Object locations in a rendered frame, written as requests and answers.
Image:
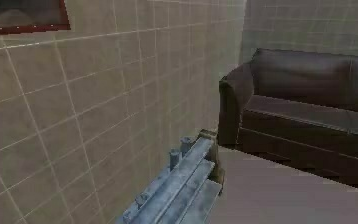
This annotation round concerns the blue-grey wooden bench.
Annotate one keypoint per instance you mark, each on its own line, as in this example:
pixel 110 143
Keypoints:
pixel 183 186

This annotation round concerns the dark brown leather sofa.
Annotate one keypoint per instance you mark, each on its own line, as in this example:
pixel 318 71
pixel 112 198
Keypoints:
pixel 297 110

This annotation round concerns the red framed wall picture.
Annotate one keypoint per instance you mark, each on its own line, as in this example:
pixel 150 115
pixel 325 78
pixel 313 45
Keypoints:
pixel 23 15

